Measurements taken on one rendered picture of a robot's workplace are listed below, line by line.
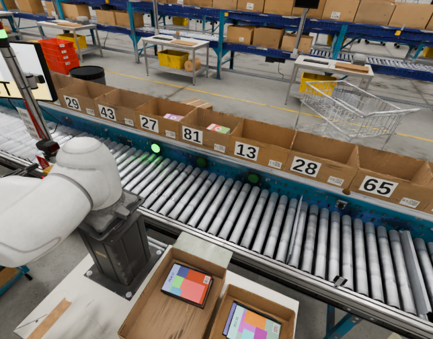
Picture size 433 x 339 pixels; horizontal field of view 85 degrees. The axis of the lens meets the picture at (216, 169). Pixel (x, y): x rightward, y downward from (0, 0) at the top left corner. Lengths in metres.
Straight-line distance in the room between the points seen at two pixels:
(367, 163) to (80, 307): 1.81
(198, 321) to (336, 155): 1.35
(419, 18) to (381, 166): 4.34
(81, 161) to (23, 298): 1.70
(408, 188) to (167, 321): 1.39
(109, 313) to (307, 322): 1.37
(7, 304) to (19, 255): 1.69
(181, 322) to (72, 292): 0.50
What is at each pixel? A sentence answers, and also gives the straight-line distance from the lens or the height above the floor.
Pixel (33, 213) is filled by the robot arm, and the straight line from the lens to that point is 0.70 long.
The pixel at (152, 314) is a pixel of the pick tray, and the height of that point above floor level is 0.76.
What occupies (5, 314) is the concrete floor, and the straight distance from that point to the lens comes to 2.35.
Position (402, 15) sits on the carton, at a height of 1.56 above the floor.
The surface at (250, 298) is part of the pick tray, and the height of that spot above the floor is 0.80.
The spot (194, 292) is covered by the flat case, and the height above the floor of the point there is 0.80.
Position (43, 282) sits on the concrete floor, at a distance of 2.35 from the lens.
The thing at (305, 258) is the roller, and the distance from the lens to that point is 1.37.
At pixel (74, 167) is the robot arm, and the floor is 1.41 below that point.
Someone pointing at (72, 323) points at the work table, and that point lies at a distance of 1.25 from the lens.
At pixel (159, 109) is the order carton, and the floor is 0.95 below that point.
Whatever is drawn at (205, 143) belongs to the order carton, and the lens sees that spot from 1.68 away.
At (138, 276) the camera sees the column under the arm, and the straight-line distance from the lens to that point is 1.24.
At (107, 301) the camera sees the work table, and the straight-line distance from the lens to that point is 1.23.
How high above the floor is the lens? 1.83
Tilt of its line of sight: 39 degrees down
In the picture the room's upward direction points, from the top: 4 degrees clockwise
